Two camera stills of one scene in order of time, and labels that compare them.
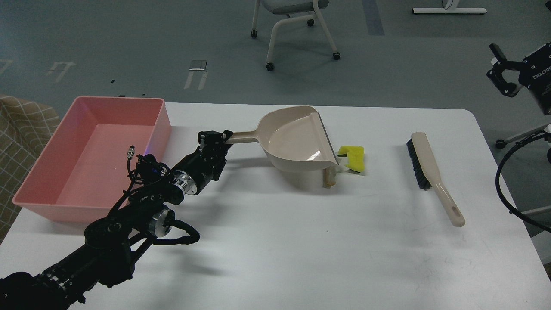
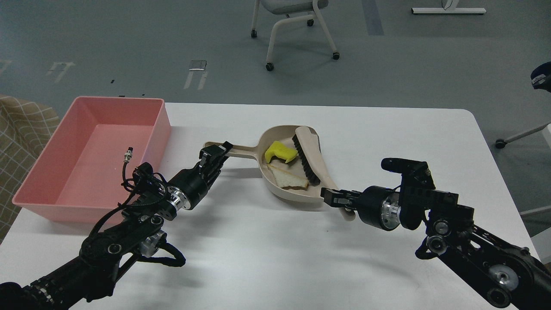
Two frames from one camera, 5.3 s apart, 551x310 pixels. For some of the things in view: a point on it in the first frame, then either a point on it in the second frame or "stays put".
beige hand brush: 423,162 to 311,153
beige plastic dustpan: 292,138 to 310,193
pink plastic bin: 84,171 stays put
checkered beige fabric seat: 26,127 stays put
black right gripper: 535,75 to 376,205
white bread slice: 329,176 to 286,176
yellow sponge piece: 356,156 to 279,150
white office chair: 298,10 stays put
